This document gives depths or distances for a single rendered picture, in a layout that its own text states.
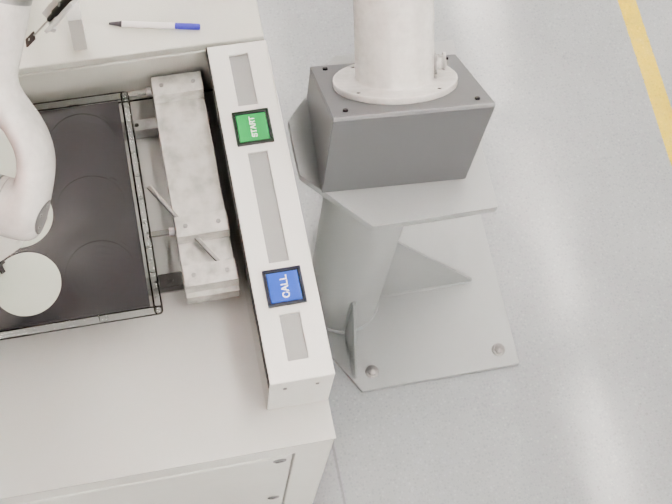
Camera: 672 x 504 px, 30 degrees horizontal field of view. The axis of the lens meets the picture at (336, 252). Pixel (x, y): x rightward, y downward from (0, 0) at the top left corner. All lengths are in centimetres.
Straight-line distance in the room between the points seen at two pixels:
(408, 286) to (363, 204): 80
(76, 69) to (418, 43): 53
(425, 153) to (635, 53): 138
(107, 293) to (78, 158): 23
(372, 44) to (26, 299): 63
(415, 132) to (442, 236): 104
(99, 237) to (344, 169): 39
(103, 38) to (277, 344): 56
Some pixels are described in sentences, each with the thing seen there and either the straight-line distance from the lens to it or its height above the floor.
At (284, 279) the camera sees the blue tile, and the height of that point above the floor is 96.
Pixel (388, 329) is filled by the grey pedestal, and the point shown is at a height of 1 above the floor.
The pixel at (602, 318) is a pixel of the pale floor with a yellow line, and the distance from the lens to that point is 293.
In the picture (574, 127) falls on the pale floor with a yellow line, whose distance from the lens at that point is 311.
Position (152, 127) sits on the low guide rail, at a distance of 204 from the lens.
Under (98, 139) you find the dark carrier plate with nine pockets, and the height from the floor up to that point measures 90.
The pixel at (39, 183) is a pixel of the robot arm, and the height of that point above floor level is 122.
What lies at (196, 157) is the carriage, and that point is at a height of 88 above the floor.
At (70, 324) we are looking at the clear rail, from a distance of 186.
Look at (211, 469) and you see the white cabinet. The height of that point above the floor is 76.
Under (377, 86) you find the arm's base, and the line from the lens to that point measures 187.
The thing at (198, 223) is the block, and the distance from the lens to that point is 190.
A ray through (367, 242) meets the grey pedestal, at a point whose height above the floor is 54.
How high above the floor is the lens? 266
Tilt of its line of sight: 68 degrees down
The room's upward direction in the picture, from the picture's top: 12 degrees clockwise
